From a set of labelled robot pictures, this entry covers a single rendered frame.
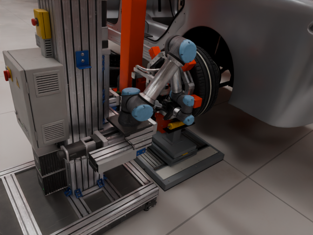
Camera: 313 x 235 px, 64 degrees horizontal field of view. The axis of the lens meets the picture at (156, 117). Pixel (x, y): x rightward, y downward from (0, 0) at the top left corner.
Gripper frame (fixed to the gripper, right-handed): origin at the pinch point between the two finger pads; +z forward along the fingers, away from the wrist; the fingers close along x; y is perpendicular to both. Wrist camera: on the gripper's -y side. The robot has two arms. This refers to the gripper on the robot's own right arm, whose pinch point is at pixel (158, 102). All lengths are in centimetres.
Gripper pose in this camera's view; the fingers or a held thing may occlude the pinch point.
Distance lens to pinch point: 191.4
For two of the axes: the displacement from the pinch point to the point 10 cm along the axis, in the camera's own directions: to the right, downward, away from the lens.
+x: -7.8, 2.4, -5.7
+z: -6.1, -4.6, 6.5
